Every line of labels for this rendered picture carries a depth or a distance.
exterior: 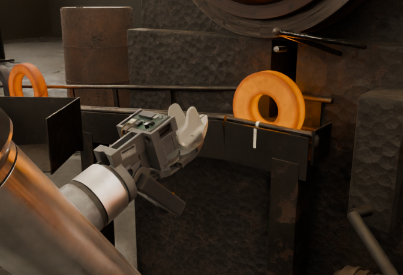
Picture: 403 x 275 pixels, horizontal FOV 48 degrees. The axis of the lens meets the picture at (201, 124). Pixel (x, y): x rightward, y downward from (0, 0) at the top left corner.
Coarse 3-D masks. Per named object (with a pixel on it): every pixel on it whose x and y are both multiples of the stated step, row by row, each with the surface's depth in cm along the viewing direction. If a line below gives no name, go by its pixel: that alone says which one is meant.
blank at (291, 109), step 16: (256, 80) 90; (272, 80) 88; (288, 80) 88; (240, 96) 93; (256, 96) 92; (272, 96) 89; (288, 96) 86; (240, 112) 94; (256, 112) 94; (288, 112) 87; (304, 112) 88
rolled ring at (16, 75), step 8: (24, 64) 145; (16, 72) 147; (24, 72) 145; (32, 72) 142; (40, 72) 144; (8, 80) 152; (16, 80) 150; (32, 80) 142; (40, 80) 143; (16, 88) 152; (40, 88) 142; (40, 96) 142
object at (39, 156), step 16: (0, 96) 110; (16, 96) 110; (32, 96) 110; (16, 112) 111; (32, 112) 111; (48, 112) 111; (64, 112) 99; (80, 112) 110; (16, 128) 112; (32, 128) 112; (48, 128) 91; (64, 128) 100; (80, 128) 110; (16, 144) 114; (32, 144) 113; (48, 144) 91; (64, 144) 100; (80, 144) 111; (32, 160) 101; (48, 160) 100; (64, 160) 100
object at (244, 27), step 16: (208, 0) 91; (320, 0) 76; (336, 0) 74; (352, 0) 78; (208, 16) 91; (224, 16) 89; (288, 16) 80; (304, 16) 79; (320, 16) 77; (240, 32) 87; (256, 32) 85
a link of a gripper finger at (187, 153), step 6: (198, 138) 70; (192, 144) 69; (198, 144) 69; (180, 150) 67; (186, 150) 67; (192, 150) 67; (198, 150) 69; (180, 156) 67; (186, 156) 67; (192, 156) 67; (180, 162) 66; (186, 162) 67
